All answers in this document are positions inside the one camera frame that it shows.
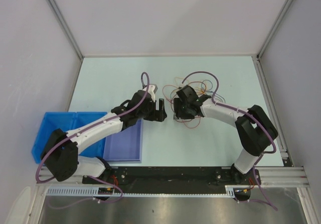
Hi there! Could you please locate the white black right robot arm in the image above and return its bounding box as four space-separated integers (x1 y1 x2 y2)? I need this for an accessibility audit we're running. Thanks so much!
173 85 278 184

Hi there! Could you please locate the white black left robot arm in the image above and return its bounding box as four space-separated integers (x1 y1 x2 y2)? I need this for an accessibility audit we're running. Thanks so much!
40 84 167 184

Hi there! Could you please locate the purple plastic bin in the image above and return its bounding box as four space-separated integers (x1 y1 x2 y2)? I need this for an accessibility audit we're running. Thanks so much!
103 120 142 163

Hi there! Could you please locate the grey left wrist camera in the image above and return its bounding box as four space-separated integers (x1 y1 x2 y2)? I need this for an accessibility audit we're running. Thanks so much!
148 84 158 94

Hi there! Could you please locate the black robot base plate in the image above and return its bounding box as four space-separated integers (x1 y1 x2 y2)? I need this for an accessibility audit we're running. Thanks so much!
82 166 261 194

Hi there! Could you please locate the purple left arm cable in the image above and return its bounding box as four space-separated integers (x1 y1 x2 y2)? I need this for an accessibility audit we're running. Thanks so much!
35 72 151 183

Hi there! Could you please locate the grey slotted cable duct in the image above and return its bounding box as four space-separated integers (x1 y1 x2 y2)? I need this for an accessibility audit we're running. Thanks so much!
46 186 235 198

